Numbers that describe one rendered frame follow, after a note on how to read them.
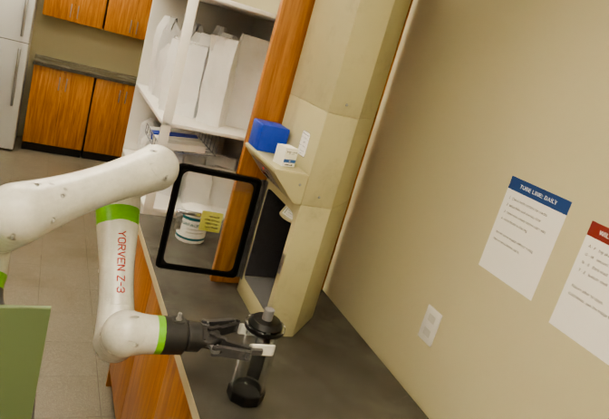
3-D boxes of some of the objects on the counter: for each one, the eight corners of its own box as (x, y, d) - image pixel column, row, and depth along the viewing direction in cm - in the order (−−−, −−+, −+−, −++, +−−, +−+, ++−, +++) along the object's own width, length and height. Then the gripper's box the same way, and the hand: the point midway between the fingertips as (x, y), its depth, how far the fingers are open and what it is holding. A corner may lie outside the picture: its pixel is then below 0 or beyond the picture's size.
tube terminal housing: (294, 293, 224) (350, 107, 205) (328, 338, 196) (396, 128, 177) (236, 288, 213) (289, 92, 194) (263, 336, 185) (327, 112, 166)
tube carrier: (257, 379, 159) (277, 313, 154) (270, 404, 150) (291, 336, 144) (221, 380, 154) (240, 311, 149) (232, 405, 145) (252, 334, 140)
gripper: (197, 347, 128) (285, 351, 138) (179, 300, 147) (259, 306, 157) (188, 375, 130) (277, 376, 140) (173, 325, 149) (252, 329, 159)
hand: (259, 339), depth 148 cm, fingers closed on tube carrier, 9 cm apart
